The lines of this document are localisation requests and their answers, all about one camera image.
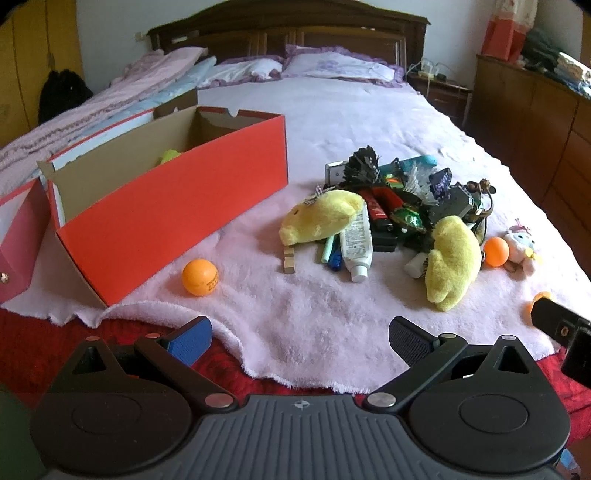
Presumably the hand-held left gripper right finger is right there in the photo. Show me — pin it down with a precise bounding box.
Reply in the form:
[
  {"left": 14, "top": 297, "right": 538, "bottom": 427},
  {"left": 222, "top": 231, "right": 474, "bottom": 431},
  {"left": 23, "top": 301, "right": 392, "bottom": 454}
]
[{"left": 362, "top": 316, "right": 539, "bottom": 415}]

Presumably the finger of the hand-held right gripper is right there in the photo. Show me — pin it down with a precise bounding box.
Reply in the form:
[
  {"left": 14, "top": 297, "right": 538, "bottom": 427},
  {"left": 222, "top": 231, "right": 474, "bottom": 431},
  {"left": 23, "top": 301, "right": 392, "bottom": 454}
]
[
  {"left": 531, "top": 298, "right": 591, "bottom": 348},
  {"left": 562, "top": 325, "right": 591, "bottom": 384}
]

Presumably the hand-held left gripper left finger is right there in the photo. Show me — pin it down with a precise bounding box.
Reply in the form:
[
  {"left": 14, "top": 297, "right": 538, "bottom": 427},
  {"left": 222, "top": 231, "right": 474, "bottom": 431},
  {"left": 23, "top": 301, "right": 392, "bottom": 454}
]
[{"left": 68, "top": 316, "right": 239, "bottom": 412}]

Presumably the printed orange ping-pong ball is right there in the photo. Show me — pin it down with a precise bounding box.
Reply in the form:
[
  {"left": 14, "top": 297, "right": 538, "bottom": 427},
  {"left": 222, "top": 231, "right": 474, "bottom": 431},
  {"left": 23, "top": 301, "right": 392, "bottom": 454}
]
[{"left": 181, "top": 259, "right": 219, "bottom": 297}]

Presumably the yellow plush duck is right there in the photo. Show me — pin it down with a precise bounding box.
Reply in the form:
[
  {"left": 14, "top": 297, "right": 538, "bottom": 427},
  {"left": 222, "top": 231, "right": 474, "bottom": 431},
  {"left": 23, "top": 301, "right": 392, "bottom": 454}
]
[
  {"left": 424, "top": 215, "right": 483, "bottom": 312},
  {"left": 278, "top": 189, "right": 365, "bottom": 247}
]

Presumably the red cardboard box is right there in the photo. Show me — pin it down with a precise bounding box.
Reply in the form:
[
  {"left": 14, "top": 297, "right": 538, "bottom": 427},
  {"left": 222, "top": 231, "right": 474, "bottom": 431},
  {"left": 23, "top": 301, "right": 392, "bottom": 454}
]
[{"left": 37, "top": 90, "right": 289, "bottom": 308}]

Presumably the small white bottle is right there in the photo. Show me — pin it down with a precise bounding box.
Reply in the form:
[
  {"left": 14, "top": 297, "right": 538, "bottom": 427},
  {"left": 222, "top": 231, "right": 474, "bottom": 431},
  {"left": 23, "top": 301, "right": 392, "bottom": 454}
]
[{"left": 405, "top": 251, "right": 428, "bottom": 278}]

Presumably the white cream tube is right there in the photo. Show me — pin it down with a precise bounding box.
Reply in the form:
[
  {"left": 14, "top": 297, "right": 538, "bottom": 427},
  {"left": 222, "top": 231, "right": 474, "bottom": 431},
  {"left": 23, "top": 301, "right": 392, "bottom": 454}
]
[{"left": 339, "top": 205, "right": 374, "bottom": 283}]

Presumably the green spinning top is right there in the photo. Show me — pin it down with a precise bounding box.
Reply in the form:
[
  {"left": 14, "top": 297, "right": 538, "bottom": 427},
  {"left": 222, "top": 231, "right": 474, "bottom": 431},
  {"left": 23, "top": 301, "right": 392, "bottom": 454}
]
[{"left": 390, "top": 205, "right": 428, "bottom": 234}]

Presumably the purple wrapper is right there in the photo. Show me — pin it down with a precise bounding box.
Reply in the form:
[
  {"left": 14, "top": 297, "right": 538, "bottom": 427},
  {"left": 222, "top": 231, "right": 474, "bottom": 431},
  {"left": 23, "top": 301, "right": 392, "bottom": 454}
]
[{"left": 428, "top": 168, "right": 453, "bottom": 195}]

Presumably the silver metal box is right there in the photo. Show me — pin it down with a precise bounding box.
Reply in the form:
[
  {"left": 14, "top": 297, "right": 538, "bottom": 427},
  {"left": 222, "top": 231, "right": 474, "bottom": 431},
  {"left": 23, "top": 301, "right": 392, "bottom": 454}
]
[{"left": 324, "top": 161, "right": 349, "bottom": 188}]

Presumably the pink folder with stud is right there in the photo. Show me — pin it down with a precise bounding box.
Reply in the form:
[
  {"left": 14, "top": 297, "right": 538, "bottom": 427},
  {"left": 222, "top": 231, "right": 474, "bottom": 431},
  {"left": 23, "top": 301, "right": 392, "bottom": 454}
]
[{"left": 0, "top": 178, "right": 52, "bottom": 305}]

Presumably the wooden dresser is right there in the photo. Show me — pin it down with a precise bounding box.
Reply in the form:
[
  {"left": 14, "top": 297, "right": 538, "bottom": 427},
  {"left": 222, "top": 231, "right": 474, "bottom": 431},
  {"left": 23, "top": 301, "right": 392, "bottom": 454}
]
[{"left": 462, "top": 53, "right": 591, "bottom": 245}]

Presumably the pink fleece blanket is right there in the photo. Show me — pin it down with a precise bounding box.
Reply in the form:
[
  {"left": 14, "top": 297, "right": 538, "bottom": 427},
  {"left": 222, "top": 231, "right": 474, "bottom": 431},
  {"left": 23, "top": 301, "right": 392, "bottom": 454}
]
[{"left": 4, "top": 76, "right": 591, "bottom": 395}]

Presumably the wooden nightstand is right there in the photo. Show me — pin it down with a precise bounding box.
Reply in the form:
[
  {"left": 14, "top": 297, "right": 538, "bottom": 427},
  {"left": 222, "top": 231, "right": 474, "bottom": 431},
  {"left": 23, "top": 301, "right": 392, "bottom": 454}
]
[{"left": 406, "top": 71, "right": 474, "bottom": 130}]

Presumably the pink folded quilt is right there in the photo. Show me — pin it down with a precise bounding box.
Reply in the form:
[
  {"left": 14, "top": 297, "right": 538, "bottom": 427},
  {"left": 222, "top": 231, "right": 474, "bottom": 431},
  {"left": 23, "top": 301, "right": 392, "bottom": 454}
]
[{"left": 0, "top": 46, "right": 208, "bottom": 195}]

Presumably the light blue folded quilt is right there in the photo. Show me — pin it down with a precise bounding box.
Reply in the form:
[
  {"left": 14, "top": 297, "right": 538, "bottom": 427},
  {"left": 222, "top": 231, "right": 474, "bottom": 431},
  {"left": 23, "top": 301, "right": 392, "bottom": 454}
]
[{"left": 92, "top": 55, "right": 218, "bottom": 134}]

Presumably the white power strip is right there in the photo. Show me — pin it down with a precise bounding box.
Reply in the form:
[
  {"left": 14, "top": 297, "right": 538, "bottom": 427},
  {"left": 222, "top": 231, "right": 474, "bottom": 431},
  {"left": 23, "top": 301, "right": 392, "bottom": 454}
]
[{"left": 409, "top": 58, "right": 448, "bottom": 79}]

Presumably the pile of clothes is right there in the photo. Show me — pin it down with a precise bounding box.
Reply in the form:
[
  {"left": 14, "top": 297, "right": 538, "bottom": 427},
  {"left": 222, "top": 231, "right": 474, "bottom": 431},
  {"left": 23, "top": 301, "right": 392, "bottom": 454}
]
[{"left": 519, "top": 28, "right": 591, "bottom": 97}]

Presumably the white pillow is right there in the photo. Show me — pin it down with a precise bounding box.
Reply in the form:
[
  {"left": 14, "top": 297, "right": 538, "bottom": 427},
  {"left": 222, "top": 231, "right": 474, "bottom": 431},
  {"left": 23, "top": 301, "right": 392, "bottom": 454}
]
[{"left": 196, "top": 55, "right": 283, "bottom": 88}]

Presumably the black backpack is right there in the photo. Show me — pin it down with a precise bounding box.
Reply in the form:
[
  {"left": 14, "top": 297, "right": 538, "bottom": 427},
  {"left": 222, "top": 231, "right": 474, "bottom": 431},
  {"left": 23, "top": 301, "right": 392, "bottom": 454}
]
[{"left": 38, "top": 69, "right": 93, "bottom": 125}]

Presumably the purple floral pillow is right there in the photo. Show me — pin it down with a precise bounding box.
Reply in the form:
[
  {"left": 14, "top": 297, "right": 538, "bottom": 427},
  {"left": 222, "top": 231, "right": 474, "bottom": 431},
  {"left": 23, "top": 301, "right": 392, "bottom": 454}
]
[{"left": 281, "top": 45, "right": 407, "bottom": 88}]

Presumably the red paper bag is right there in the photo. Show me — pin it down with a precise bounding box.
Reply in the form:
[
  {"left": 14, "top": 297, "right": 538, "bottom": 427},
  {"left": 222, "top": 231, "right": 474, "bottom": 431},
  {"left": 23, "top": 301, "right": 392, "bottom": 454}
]
[{"left": 481, "top": 16, "right": 527, "bottom": 62}]

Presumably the yellow wardrobe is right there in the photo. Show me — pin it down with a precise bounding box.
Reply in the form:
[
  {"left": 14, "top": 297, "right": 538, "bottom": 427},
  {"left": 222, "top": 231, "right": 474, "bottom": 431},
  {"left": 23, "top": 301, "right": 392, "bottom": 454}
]
[{"left": 0, "top": 0, "right": 84, "bottom": 153}]

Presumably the wooden headboard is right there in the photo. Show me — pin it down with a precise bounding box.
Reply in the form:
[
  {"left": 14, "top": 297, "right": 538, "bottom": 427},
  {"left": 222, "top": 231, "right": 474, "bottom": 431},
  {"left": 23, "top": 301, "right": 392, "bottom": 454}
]
[{"left": 147, "top": 2, "right": 431, "bottom": 70}]

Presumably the white pink plush keychain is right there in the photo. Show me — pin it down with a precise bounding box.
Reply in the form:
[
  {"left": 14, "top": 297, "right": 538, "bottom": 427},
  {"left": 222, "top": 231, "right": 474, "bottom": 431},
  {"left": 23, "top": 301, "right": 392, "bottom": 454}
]
[{"left": 502, "top": 219, "right": 543, "bottom": 278}]

